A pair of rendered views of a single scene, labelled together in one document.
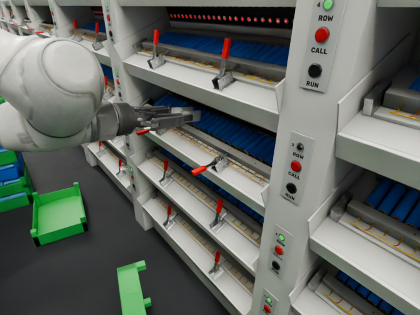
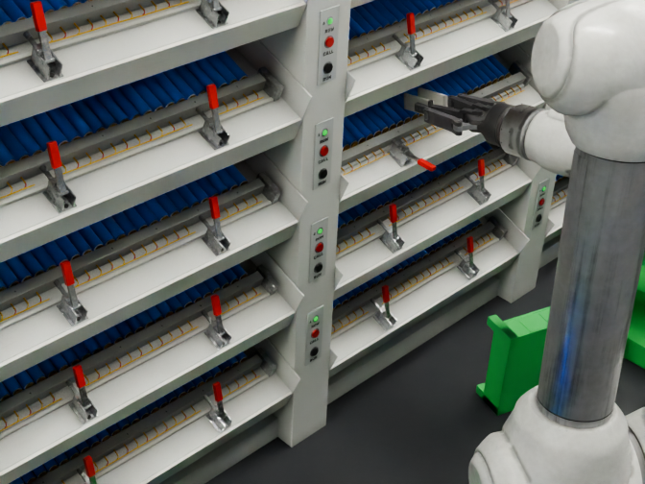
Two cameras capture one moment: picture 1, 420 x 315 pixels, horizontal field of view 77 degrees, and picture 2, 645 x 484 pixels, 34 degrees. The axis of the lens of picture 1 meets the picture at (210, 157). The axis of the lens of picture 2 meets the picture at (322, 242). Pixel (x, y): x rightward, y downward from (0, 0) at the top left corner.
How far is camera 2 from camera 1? 2.21 m
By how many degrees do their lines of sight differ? 79
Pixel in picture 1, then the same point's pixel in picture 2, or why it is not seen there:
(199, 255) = (442, 286)
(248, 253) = (512, 179)
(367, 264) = not seen: hidden behind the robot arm
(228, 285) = (482, 261)
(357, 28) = not seen: outside the picture
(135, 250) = (382, 429)
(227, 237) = (492, 192)
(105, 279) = (453, 455)
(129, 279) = (523, 324)
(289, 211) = not seen: hidden behind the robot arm
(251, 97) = (532, 15)
